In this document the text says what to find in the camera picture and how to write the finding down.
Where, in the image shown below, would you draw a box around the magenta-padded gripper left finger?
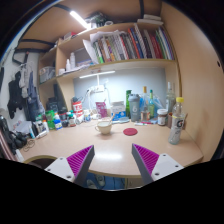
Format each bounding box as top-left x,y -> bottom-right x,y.
44,144 -> 96,188

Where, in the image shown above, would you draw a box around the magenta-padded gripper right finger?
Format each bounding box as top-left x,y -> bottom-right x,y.
131,143 -> 185,186

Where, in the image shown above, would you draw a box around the clear yellow-capped drink bottle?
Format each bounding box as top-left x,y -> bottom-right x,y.
168,96 -> 186,146

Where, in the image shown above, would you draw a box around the white bottle with blue cap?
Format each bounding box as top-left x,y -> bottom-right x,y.
53,113 -> 63,131

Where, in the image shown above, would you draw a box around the small dark brown bottle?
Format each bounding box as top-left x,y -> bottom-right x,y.
68,114 -> 77,128

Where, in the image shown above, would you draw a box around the small green bottle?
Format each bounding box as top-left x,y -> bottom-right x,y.
45,109 -> 56,130

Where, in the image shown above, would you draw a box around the flat round red coaster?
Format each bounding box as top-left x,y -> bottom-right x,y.
122,127 -> 139,137

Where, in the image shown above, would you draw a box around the brown jar with white lid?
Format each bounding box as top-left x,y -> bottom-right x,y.
156,108 -> 169,127

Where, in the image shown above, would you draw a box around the cream ceramic cup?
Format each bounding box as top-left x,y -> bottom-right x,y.
94,120 -> 114,136

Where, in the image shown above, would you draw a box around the white pill bottle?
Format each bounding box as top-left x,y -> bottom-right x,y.
83,109 -> 92,123

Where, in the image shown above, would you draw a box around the green glass bottle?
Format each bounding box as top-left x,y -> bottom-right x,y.
147,89 -> 156,119

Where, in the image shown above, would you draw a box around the red and white canister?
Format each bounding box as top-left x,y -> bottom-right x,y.
72,100 -> 84,118

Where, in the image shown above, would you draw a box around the clear gold-capped glass bottle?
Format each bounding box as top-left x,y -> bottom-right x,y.
140,86 -> 151,122

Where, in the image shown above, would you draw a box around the grey shaker bottle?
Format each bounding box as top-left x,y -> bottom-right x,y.
128,93 -> 141,123

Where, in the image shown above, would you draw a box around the tall clear glass bottle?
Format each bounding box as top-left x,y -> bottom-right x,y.
165,81 -> 176,114

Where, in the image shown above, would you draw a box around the pink carton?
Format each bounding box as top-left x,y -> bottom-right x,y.
95,101 -> 108,119

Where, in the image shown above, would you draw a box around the blue and white box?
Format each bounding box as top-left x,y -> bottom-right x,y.
110,100 -> 128,122

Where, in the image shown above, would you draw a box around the tall green plastic bottle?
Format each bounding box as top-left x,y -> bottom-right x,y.
125,89 -> 133,118

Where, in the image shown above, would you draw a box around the hanging dark clothes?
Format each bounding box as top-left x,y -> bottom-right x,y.
6,63 -> 39,122

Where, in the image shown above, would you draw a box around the white under-shelf light strip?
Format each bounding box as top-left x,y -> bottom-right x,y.
79,70 -> 116,80

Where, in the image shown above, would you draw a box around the wooden shelf unit with books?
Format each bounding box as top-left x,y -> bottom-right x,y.
37,13 -> 178,111

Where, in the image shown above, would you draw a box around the white ceiling light strip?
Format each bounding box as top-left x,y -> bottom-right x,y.
69,10 -> 89,30

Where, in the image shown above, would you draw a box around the white wall outlet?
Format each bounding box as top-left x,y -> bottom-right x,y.
87,85 -> 106,94

